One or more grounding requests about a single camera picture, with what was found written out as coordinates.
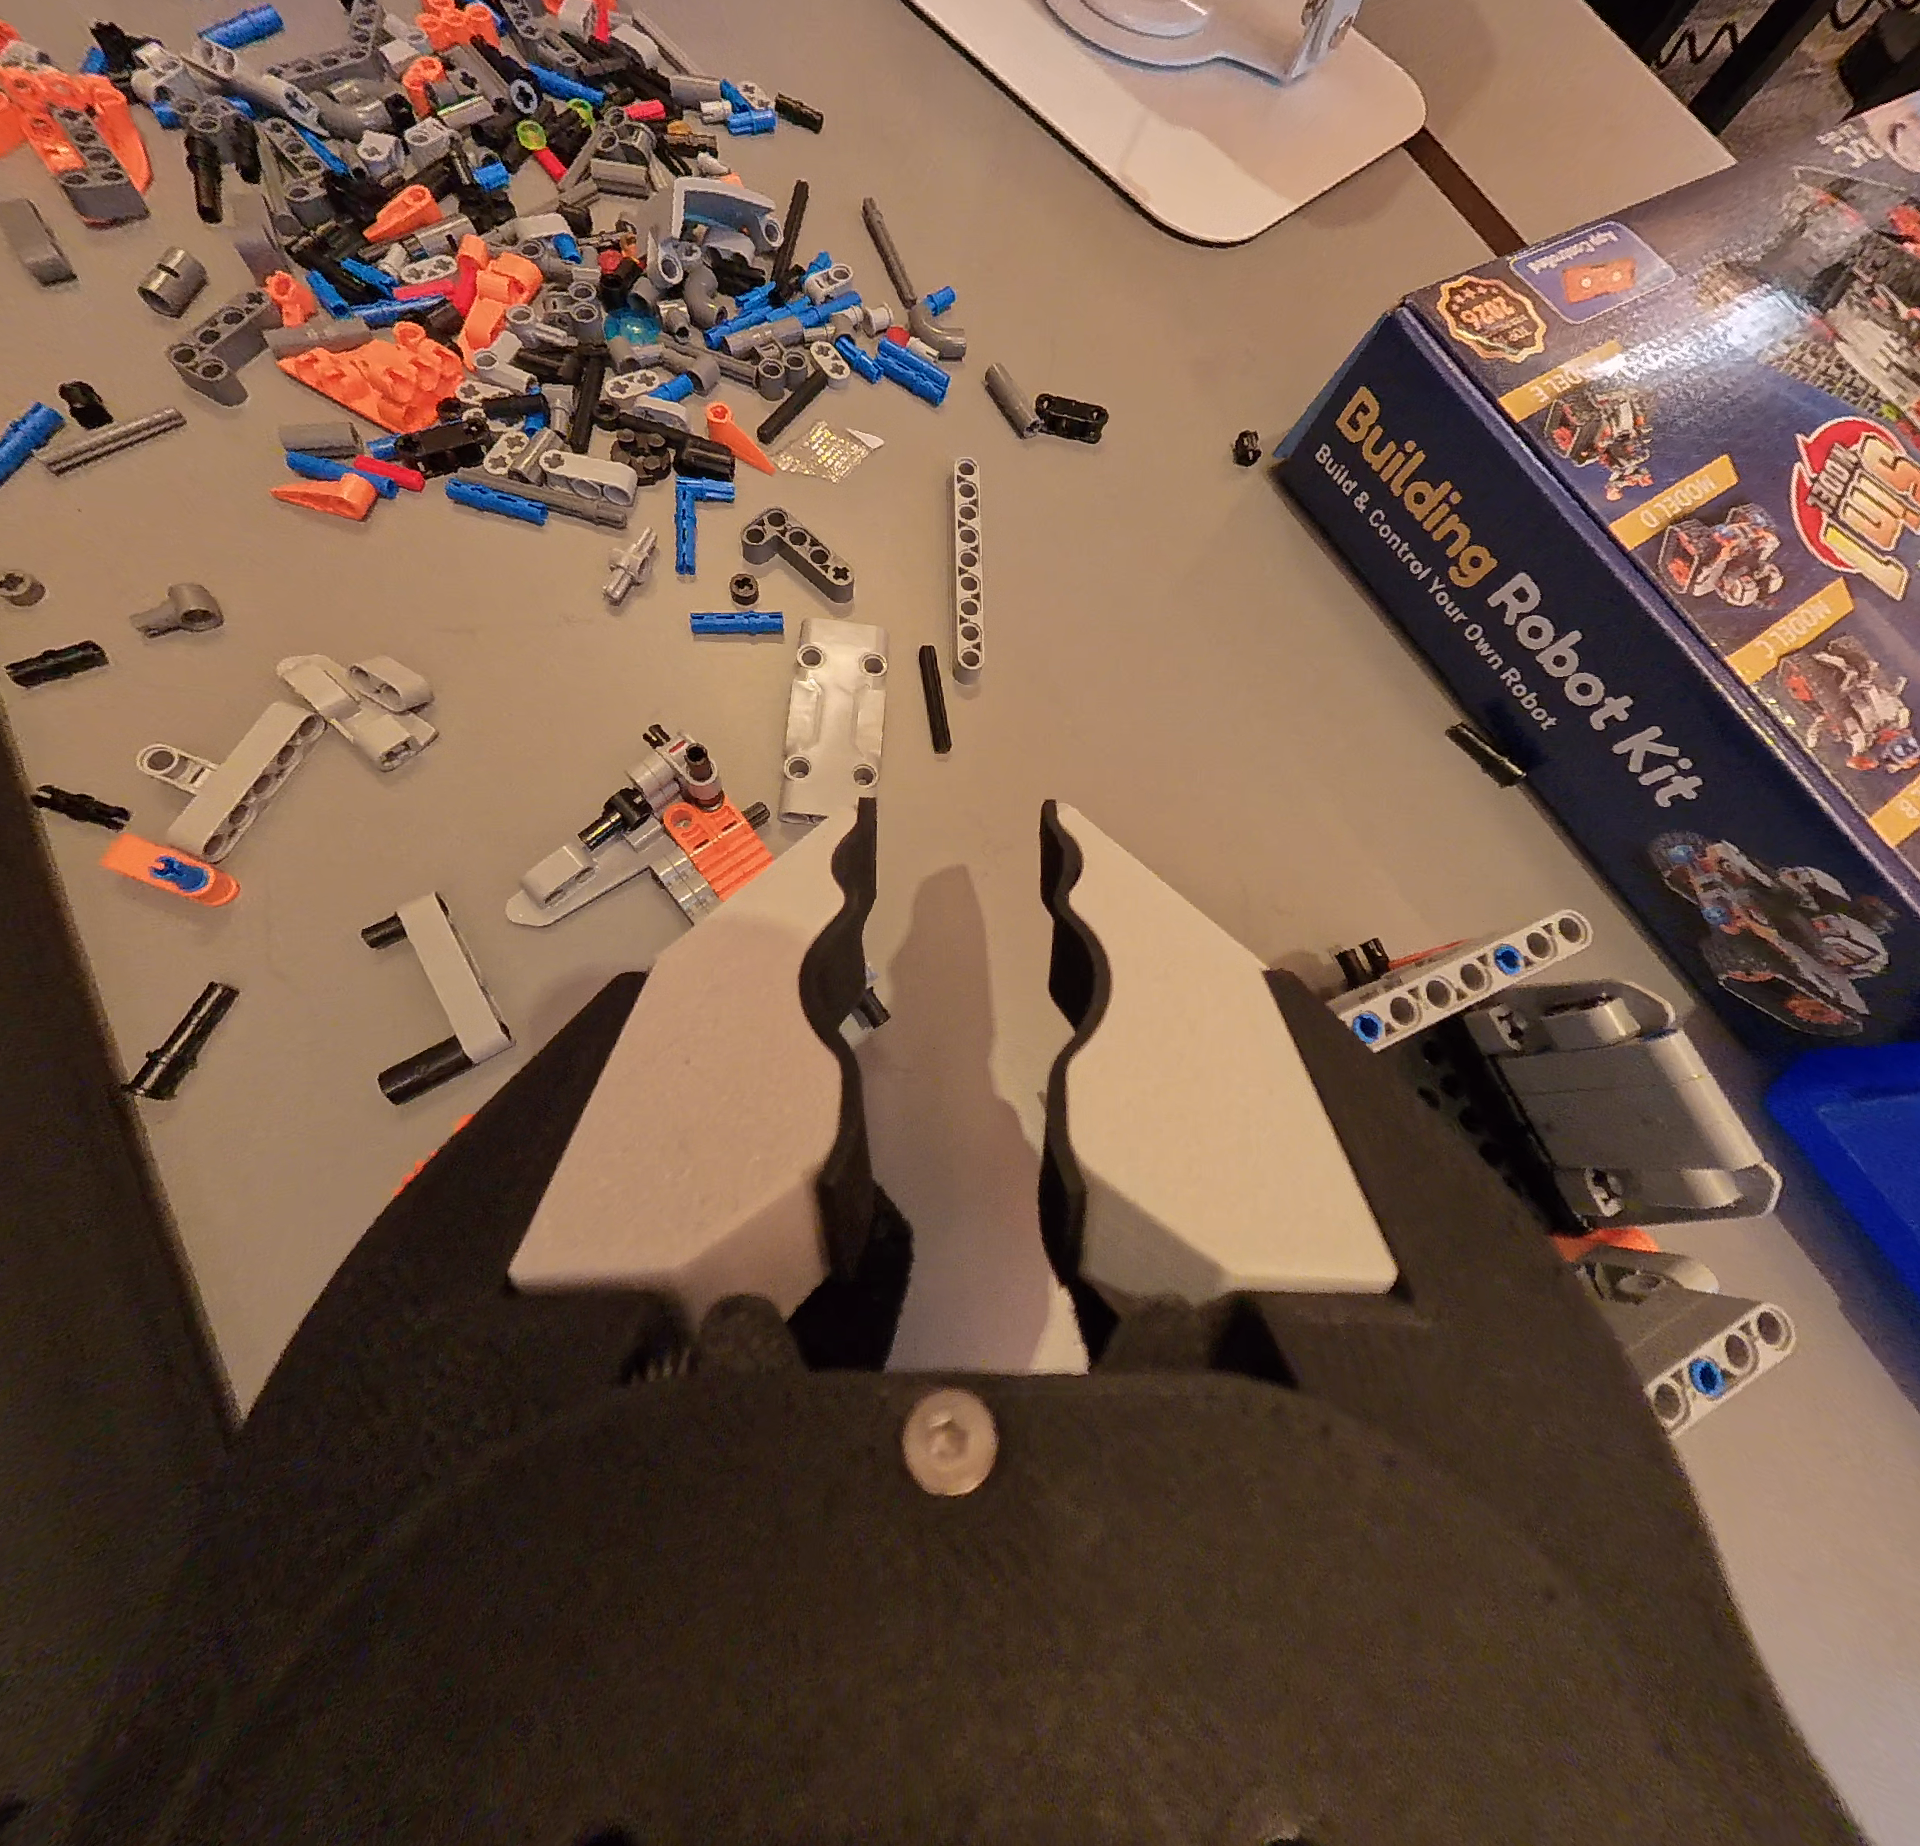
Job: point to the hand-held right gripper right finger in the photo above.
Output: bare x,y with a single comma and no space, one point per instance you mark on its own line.
1230,1126

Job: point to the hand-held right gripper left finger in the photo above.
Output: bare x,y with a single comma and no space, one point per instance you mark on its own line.
688,1126

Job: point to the long grey holed beam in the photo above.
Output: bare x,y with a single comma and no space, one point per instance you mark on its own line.
968,567

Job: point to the pile of building pieces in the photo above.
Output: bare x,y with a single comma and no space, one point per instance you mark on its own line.
494,227

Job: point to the grey elbow connector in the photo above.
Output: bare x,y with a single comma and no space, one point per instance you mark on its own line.
177,610

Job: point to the grey crank beam black pins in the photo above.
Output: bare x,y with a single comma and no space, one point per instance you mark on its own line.
449,999

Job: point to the orange grey tread assembly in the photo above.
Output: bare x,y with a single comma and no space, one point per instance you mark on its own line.
676,842

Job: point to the partly built robot model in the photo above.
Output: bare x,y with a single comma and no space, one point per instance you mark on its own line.
1575,1096

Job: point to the grey rectangular panel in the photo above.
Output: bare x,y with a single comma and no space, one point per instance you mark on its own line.
833,723

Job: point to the short black pin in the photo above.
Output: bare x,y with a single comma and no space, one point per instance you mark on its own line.
1484,757
79,804
55,663

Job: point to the black axle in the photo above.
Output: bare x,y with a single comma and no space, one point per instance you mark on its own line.
936,699

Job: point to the blue pin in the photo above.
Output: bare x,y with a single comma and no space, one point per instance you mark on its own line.
27,442
737,622

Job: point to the long black pin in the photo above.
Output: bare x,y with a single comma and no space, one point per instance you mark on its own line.
179,1041

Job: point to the light grey axle connector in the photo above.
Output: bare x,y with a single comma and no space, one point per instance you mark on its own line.
633,566

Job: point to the grey beam assembly orange end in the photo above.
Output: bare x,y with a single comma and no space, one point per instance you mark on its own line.
256,766

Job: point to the dark grey angled beam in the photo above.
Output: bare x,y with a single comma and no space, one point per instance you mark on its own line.
795,550

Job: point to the blue plastic bin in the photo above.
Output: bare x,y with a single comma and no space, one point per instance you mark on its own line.
1853,1155

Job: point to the blue robot kit box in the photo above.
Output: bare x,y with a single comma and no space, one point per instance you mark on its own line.
1651,602

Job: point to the small clear plastic piece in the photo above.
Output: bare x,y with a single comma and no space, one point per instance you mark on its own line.
829,451

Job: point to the black angled connector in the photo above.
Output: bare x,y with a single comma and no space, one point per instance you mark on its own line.
1072,417

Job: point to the dark grey tube connector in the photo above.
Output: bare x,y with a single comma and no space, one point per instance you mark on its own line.
1011,400
173,281

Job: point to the small grey bush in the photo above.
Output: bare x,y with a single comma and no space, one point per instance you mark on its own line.
18,589

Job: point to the dark grey axle rod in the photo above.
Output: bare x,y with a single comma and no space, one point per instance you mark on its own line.
890,252

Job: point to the dark grey ribbed rod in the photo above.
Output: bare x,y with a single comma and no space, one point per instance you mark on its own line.
111,439

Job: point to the grey L beam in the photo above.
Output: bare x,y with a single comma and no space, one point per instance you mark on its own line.
224,347

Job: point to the small black connector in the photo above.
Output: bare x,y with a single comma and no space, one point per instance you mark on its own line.
83,404

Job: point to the white stand base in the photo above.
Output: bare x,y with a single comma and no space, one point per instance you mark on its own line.
1170,62

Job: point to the grey slope piece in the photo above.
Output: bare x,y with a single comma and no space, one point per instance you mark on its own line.
38,240

